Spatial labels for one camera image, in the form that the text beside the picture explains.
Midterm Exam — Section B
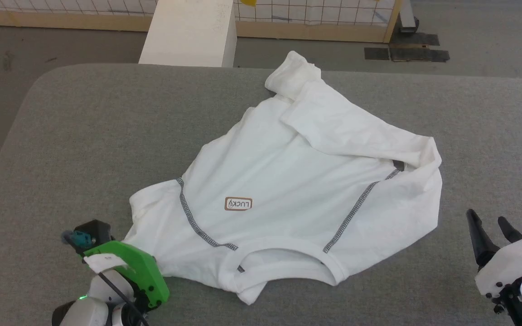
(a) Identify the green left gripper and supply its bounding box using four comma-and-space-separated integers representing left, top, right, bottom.
83, 241, 170, 309

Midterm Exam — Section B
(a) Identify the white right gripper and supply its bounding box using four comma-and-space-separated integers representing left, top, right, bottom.
466, 209, 522, 299

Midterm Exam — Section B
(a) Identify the white shirt with grey stitching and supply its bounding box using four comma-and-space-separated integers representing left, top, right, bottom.
123, 51, 443, 305

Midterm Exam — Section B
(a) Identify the white paper label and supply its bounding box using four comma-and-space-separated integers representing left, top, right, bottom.
83, 254, 128, 274

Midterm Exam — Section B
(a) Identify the grey fabric sofa cushion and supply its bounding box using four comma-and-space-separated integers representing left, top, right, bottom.
0, 63, 522, 326

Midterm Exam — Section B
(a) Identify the black floor tape patch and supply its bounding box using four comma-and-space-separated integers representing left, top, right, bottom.
390, 33, 440, 46
390, 48, 450, 63
364, 47, 390, 61

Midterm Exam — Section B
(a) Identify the white rectangular block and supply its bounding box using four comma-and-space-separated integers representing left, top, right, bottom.
139, 0, 237, 67

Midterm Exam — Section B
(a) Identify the lemon print grid partition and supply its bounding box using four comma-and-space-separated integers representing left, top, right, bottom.
0, 0, 403, 43

